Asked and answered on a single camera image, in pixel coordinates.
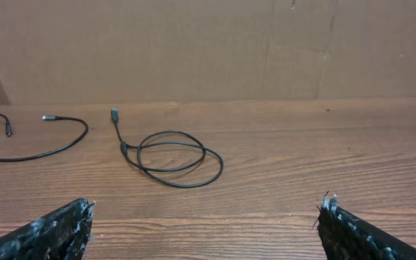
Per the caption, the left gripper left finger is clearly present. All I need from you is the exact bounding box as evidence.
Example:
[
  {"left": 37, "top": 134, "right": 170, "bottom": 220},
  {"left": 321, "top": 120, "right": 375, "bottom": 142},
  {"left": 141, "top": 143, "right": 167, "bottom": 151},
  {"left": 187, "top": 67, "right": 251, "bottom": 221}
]
[{"left": 0, "top": 198, "right": 95, "bottom": 260}]

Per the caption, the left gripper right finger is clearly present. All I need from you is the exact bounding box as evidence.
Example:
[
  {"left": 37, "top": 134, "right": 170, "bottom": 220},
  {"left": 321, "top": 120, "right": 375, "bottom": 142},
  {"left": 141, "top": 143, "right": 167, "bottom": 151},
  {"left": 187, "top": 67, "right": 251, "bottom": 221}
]
[{"left": 315, "top": 195, "right": 416, "bottom": 260}]

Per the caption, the thin black cable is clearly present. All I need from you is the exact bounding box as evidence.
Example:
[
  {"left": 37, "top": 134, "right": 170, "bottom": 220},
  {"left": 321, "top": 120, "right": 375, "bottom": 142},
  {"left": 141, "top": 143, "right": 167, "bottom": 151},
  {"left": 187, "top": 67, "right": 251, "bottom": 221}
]
[{"left": 0, "top": 112, "right": 90, "bottom": 163}]

